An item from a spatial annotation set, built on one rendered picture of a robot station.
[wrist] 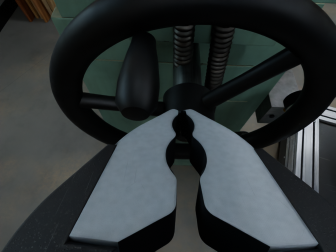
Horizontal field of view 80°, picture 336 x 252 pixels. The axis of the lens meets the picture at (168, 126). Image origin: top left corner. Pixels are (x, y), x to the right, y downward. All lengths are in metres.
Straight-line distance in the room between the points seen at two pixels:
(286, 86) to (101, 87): 0.46
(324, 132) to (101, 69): 0.99
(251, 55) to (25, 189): 1.11
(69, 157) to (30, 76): 0.64
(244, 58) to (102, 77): 0.30
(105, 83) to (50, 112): 0.87
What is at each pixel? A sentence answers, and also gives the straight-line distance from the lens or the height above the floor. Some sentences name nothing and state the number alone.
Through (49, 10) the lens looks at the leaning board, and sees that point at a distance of 1.91.
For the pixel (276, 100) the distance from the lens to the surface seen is 0.55.
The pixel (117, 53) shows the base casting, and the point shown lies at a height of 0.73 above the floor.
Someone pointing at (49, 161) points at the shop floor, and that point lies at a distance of 1.21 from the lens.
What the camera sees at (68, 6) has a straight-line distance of 0.39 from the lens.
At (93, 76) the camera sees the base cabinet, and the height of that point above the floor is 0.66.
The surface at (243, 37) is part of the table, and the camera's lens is 0.27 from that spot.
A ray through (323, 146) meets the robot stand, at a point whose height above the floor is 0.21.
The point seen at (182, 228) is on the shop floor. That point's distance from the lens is 1.02.
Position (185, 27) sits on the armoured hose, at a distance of 0.23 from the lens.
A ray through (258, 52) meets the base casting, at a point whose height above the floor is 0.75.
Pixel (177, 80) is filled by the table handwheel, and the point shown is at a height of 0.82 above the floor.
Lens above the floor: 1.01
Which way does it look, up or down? 63 degrees down
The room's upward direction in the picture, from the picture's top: 3 degrees clockwise
